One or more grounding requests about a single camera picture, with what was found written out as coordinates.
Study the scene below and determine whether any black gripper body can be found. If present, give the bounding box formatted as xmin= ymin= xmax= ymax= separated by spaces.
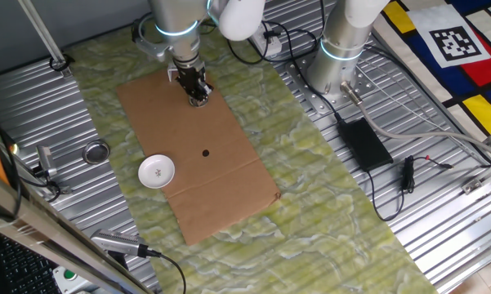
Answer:
xmin=175 ymin=63 xmax=208 ymax=93

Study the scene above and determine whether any small round steel dish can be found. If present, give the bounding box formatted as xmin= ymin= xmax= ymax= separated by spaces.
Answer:
xmin=187 ymin=92 xmax=210 ymax=109
xmin=82 ymin=139 xmax=111 ymax=165

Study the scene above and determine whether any brown cardboard sheet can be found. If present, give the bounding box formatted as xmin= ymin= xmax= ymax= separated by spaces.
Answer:
xmin=115 ymin=69 xmax=282 ymax=247

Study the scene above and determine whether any white power strip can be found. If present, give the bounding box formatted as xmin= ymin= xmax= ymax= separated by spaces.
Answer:
xmin=248 ymin=22 xmax=283 ymax=58

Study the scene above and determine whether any green marble pattern mat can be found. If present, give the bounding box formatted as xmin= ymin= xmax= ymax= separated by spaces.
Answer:
xmin=63 ymin=16 xmax=438 ymax=294

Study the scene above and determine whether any black power adapter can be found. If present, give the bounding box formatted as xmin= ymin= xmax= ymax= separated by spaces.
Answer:
xmin=337 ymin=117 xmax=395 ymax=173

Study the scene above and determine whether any black coiled adapter lead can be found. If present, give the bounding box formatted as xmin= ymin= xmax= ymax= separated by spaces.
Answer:
xmin=367 ymin=154 xmax=454 ymax=222

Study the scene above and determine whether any grey green button box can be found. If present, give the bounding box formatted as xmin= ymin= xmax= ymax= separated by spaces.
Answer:
xmin=51 ymin=265 xmax=101 ymax=294

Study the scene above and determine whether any black keyboard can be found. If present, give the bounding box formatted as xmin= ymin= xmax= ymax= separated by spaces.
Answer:
xmin=0 ymin=232 xmax=62 ymax=294

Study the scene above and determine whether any white fiducial marker sheet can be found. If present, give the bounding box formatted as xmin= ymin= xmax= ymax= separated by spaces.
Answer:
xmin=406 ymin=3 xmax=491 ymax=69

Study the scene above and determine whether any colourful block pattern mat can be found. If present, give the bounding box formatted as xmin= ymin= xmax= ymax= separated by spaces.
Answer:
xmin=373 ymin=0 xmax=491 ymax=152

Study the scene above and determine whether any black looped power cord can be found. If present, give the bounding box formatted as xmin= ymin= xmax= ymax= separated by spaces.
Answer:
xmin=225 ymin=20 xmax=266 ymax=66

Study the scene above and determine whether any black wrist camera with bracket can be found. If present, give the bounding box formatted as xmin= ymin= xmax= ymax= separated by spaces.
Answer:
xmin=130 ymin=14 xmax=173 ymax=63

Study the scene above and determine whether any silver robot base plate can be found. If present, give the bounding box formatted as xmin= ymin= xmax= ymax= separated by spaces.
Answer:
xmin=275 ymin=48 xmax=379 ymax=119

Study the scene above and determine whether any black adapter power cord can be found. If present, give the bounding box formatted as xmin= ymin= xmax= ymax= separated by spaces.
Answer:
xmin=265 ymin=0 xmax=346 ymax=123

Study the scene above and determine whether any aluminium frame pole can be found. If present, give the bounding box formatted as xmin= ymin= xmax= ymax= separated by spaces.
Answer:
xmin=18 ymin=0 xmax=73 ymax=78

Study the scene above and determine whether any grey camera on stand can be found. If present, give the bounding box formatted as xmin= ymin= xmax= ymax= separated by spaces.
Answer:
xmin=32 ymin=145 xmax=73 ymax=197

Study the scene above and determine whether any silver ribbed camera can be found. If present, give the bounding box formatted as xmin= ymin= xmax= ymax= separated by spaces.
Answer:
xmin=90 ymin=228 xmax=163 ymax=259

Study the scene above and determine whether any black camera cable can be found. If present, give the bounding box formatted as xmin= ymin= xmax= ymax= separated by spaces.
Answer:
xmin=146 ymin=248 xmax=188 ymax=294

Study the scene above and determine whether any aluminium frame beam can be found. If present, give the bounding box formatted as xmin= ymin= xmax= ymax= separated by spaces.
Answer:
xmin=0 ymin=165 xmax=152 ymax=294

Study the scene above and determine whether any grey robot hose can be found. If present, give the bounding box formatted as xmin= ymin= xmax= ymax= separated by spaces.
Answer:
xmin=339 ymin=80 xmax=491 ymax=160

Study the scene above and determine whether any aluminium frame bracket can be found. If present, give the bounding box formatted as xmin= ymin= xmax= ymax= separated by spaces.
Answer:
xmin=461 ymin=161 xmax=491 ymax=195

